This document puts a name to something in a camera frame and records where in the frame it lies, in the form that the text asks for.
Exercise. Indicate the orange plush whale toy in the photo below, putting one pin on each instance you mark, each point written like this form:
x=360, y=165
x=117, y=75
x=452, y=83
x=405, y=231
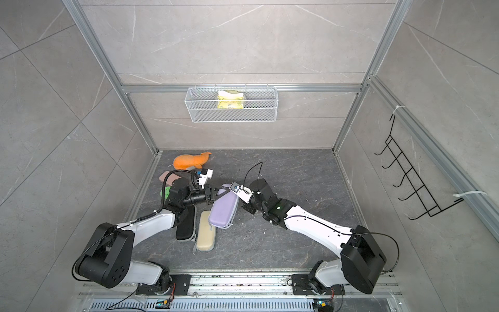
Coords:
x=189, y=162

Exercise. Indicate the white zippered umbrella sleeve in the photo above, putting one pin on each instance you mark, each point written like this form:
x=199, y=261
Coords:
x=206, y=234

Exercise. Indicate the white wire wall basket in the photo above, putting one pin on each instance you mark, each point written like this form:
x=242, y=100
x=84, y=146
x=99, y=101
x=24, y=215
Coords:
x=261, y=105

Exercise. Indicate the pink hard case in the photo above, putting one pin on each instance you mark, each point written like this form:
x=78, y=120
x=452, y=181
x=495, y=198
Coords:
x=168, y=177

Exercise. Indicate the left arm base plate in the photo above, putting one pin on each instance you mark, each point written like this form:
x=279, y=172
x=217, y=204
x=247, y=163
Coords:
x=177, y=283

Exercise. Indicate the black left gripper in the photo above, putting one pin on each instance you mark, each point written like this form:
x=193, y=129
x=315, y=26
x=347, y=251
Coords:
x=211, y=191

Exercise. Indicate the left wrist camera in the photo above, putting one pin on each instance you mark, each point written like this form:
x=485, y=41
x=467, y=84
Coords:
x=203, y=176

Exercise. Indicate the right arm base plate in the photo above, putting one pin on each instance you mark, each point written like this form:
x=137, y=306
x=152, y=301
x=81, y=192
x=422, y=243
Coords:
x=303, y=286

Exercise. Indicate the black wire hook rack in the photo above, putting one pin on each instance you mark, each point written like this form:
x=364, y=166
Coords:
x=411, y=177

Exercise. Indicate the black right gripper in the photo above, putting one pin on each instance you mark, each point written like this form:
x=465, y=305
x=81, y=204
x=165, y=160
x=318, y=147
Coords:
x=248, y=208

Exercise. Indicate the aluminium mounting rail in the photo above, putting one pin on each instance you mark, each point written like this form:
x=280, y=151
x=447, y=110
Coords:
x=262, y=290

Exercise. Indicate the green lidded air freshener can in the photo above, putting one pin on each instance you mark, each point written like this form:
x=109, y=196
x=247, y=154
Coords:
x=166, y=192

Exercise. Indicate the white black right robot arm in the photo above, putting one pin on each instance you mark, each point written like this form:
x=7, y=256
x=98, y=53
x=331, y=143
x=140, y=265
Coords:
x=360, y=261

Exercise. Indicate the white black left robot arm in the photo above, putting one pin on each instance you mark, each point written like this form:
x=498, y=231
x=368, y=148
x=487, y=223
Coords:
x=107, y=258

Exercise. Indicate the yellow packet in basket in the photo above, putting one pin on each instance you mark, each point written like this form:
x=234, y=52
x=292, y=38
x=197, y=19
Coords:
x=230, y=99

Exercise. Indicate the purple zippered umbrella sleeve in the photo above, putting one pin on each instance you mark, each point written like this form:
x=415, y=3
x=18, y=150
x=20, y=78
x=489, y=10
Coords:
x=224, y=208

